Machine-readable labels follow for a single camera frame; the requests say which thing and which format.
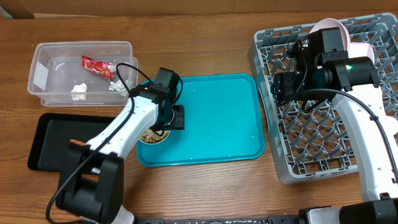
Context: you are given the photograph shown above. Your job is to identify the white bowl with food scraps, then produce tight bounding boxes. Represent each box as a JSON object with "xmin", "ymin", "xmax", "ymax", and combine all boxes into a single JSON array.
[{"xmin": 139, "ymin": 129, "xmax": 170, "ymax": 144}]

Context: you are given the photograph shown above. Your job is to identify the foil ball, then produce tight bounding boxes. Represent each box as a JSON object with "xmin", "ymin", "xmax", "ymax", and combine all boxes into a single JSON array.
[{"xmin": 108, "ymin": 80, "xmax": 128, "ymax": 96}]

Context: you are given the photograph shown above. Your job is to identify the white round plate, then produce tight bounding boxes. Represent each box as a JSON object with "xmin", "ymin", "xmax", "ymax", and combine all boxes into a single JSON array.
[{"xmin": 310, "ymin": 18, "xmax": 351, "ymax": 50}]

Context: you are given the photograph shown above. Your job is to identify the pink bowl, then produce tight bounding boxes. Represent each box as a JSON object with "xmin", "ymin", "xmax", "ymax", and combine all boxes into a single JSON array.
[{"xmin": 348, "ymin": 42, "xmax": 375, "ymax": 63}]

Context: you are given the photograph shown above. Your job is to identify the red snack wrapper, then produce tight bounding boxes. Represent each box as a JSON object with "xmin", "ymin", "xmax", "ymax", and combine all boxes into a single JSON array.
[{"xmin": 81, "ymin": 55, "xmax": 116, "ymax": 81}]

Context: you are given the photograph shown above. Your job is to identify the white napkin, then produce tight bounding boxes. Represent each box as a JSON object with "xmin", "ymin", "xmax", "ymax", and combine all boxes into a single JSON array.
[{"xmin": 71, "ymin": 83, "xmax": 87, "ymax": 101}]

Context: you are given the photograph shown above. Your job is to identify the orange carrot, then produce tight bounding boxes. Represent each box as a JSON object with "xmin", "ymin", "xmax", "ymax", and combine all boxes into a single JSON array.
[{"xmin": 70, "ymin": 139, "xmax": 86, "ymax": 146}]

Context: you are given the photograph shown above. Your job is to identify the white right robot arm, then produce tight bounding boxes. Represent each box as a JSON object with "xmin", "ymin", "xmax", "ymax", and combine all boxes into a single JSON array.
[{"xmin": 272, "ymin": 27, "xmax": 397, "ymax": 223}]

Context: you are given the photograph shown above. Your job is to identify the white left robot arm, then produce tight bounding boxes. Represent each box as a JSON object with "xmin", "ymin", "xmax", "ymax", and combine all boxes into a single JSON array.
[{"xmin": 45, "ymin": 68, "xmax": 185, "ymax": 223}]

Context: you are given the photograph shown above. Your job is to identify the grey dishwasher rack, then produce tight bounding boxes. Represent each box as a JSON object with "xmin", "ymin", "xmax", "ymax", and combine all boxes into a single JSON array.
[{"xmin": 248, "ymin": 13, "xmax": 397, "ymax": 184}]

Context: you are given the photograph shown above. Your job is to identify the teal serving tray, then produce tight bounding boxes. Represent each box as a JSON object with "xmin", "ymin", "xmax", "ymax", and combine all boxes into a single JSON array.
[{"xmin": 137, "ymin": 73, "xmax": 266, "ymax": 167}]

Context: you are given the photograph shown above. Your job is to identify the clear plastic bin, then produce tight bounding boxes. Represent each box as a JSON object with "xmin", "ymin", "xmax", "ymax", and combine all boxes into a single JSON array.
[{"xmin": 27, "ymin": 41, "xmax": 138, "ymax": 107}]

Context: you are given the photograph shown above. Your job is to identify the black plastic tray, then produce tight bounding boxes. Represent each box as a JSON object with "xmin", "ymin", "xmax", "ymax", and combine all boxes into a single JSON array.
[{"xmin": 27, "ymin": 113, "xmax": 114, "ymax": 172}]

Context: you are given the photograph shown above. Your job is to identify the white label sticker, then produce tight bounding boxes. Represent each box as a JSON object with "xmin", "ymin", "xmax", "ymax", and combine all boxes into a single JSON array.
[{"xmin": 33, "ymin": 62, "xmax": 49, "ymax": 91}]

